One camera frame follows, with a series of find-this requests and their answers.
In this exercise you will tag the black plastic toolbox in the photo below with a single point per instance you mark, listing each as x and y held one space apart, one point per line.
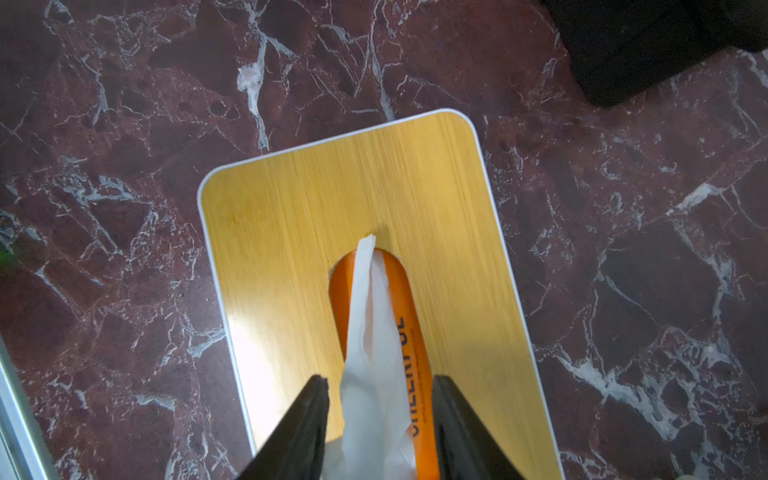
619 49

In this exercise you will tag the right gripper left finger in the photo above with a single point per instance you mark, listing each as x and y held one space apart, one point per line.
295 448

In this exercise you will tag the yellow wooden lid top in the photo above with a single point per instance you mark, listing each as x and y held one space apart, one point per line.
276 225

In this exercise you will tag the orange tissue pack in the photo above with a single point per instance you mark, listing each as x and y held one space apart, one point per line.
386 385

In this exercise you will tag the aluminium front rail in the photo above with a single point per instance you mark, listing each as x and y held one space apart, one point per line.
24 453

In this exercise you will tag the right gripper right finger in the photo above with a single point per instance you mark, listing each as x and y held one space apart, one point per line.
465 447

